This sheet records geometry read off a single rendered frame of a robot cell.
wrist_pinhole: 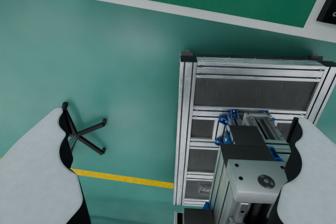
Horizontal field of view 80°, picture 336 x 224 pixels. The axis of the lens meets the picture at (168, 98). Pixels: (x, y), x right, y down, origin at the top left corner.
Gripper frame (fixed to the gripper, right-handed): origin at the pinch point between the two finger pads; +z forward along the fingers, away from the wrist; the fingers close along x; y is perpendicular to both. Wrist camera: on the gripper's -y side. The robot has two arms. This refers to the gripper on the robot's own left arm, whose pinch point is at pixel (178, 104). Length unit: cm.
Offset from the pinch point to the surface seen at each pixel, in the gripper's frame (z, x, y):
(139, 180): 116, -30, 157
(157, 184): 116, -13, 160
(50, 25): 115, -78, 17
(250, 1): 40.2, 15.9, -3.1
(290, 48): 115, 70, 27
